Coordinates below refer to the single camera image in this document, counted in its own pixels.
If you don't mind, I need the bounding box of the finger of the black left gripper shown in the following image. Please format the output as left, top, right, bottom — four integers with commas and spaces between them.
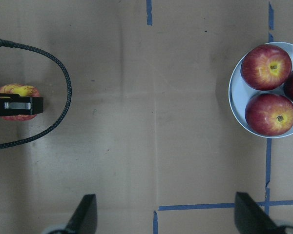
0, 95, 43, 116

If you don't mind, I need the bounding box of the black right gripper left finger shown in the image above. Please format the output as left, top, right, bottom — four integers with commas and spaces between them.
42, 194, 98, 234

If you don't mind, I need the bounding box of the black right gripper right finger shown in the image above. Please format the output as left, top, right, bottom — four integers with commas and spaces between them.
234, 192, 293, 234

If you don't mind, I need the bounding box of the red yellow apple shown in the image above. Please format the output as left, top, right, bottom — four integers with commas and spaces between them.
0, 83, 41, 121

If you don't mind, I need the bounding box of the red apple plate front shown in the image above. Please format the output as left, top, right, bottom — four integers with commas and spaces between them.
245, 93, 293, 137

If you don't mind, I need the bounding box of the light blue plate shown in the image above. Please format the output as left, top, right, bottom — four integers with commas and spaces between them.
228, 42, 293, 138

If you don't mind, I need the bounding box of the red apple plate back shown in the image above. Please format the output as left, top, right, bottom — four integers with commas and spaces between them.
241, 44, 292, 91

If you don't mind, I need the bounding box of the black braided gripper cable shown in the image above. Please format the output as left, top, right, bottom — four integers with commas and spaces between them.
0, 37, 72, 151

